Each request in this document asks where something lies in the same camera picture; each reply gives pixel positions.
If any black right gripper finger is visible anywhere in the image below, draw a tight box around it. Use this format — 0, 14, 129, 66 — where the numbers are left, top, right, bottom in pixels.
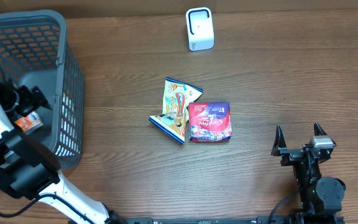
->
271, 124, 287, 156
313, 122, 328, 136

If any orange white tissue pack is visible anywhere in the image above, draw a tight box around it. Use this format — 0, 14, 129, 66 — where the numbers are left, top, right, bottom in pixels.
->
15, 111, 44, 134

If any red purple pad package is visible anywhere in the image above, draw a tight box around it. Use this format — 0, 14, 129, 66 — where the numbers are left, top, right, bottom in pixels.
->
188, 102, 232, 142

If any yellow snack bag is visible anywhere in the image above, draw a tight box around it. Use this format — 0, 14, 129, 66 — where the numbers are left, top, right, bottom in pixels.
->
149, 77, 203, 144

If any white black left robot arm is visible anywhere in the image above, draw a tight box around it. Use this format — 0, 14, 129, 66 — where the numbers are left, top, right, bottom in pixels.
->
0, 66, 119, 223

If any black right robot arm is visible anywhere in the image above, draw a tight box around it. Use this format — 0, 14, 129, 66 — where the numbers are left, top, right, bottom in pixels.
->
267, 123, 346, 223

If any white barcode scanner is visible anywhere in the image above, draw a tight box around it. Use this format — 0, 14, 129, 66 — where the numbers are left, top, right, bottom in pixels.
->
185, 7, 214, 51

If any grey plastic shopping basket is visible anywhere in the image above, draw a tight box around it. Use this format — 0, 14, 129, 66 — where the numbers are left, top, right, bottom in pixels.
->
0, 10, 85, 170

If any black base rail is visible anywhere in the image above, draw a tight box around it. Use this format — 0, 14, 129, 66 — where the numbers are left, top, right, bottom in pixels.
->
125, 215, 295, 224

